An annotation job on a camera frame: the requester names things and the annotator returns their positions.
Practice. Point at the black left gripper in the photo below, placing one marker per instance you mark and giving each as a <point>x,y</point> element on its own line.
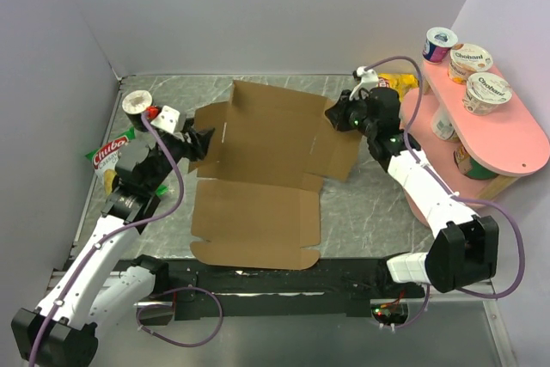
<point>200,139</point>

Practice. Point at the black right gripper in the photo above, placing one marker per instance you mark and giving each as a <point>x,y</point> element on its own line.
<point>337,114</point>

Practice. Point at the brown cardboard box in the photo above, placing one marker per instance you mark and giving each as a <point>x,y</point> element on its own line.
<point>257,201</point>

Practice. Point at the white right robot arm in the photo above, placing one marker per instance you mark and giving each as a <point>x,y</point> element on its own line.
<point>465,247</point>

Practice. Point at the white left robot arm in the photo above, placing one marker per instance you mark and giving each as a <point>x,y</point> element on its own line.
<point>64,327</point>

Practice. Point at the yellow Lays chips bag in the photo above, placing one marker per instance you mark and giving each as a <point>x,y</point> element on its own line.
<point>400,82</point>

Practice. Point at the black can white lid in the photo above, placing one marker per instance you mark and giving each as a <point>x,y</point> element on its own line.
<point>134,104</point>

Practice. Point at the green Chuba chips bag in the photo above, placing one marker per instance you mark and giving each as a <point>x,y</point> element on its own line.
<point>104,159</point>

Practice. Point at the white cup middle shelf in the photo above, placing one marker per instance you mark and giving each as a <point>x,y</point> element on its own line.
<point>442,127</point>

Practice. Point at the purple white yogurt cup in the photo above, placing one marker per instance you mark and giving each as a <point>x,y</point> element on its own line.
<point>438,42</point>

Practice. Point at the Chobani yogurt cup rear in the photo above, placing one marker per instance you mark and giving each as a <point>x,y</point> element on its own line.
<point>467,59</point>

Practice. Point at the chobani yogurt cup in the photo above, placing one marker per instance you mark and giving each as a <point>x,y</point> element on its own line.
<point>467,59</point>
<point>485,92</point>

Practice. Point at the green can lower shelf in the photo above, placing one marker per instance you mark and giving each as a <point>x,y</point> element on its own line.
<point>467,166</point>

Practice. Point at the Chobani yogurt cup front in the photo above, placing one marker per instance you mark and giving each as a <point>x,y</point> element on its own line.
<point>485,92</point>

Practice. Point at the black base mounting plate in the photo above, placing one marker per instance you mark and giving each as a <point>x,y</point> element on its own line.
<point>332,286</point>

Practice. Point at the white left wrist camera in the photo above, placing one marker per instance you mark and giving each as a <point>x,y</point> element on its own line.
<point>166,118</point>

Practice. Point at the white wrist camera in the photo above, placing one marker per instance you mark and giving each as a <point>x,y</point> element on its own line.
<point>166,118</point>
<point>366,78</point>

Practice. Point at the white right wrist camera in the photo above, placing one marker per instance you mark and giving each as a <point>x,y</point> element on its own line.
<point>366,78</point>

